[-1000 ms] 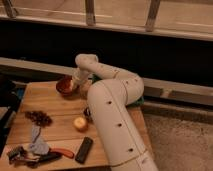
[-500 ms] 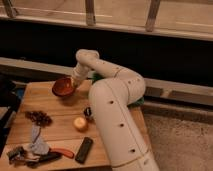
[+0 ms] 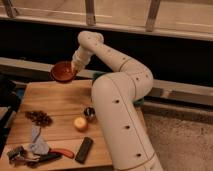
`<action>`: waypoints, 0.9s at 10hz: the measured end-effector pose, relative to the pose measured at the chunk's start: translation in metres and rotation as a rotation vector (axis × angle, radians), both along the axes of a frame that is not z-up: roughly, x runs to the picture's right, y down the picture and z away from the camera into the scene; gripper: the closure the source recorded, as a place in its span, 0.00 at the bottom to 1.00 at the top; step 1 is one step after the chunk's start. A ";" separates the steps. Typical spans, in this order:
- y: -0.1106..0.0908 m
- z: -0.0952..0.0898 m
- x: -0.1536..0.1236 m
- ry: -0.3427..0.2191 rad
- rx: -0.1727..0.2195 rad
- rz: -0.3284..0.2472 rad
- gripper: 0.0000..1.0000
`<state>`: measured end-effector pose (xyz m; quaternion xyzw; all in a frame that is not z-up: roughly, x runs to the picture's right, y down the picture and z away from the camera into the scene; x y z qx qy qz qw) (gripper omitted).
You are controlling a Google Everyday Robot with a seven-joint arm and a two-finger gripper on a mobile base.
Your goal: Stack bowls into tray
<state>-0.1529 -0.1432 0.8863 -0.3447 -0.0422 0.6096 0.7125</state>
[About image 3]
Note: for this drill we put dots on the red-brown bowl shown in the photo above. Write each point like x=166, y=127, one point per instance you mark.
x=63, y=72

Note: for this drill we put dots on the yellow apple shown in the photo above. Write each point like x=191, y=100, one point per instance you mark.
x=81, y=124

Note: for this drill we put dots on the brown dried bunch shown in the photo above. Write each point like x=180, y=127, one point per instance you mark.
x=39, y=118

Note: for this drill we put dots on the grey-blue cloth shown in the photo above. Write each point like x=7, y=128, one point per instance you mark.
x=37, y=146

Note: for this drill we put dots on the small metal cup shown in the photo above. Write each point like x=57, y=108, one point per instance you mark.
x=89, y=113

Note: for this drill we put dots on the black marker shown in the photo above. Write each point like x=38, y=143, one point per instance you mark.
x=50, y=157

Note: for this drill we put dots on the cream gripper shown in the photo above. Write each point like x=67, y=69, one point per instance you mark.
x=80, y=59

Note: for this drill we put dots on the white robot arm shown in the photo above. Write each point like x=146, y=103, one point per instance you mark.
x=113, y=95

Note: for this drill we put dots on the green plastic tray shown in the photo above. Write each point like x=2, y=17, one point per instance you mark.
x=96, y=75

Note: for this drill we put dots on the black remote control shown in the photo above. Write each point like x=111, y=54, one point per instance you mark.
x=84, y=150

